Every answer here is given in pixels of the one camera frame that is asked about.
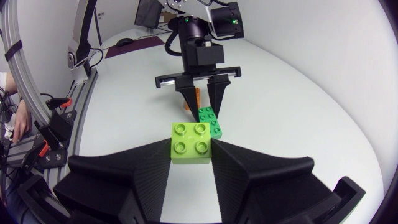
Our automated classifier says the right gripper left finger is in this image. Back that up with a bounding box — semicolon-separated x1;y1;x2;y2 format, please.
52;138;172;224

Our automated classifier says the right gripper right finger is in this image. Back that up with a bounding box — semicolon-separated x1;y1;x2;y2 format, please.
211;138;341;224

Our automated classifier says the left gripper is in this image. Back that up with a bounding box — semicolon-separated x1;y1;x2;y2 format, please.
154;46;243;123

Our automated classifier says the lime green toy brick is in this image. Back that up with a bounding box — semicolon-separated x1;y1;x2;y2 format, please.
170;121;213;165

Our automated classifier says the orange toy brick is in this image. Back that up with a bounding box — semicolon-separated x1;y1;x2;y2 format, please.
185;87;201;111

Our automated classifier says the dark mat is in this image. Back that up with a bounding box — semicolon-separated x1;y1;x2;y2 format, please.
104;35;166;60

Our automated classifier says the black computer mouse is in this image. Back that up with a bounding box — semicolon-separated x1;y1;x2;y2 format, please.
114;37;135;49

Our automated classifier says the dark screen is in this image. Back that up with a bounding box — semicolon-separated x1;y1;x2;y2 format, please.
134;0;164;30

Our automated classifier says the person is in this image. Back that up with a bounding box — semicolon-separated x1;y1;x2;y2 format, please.
0;72;32;144

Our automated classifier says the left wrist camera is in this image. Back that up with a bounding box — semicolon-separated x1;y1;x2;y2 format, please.
187;34;226;67

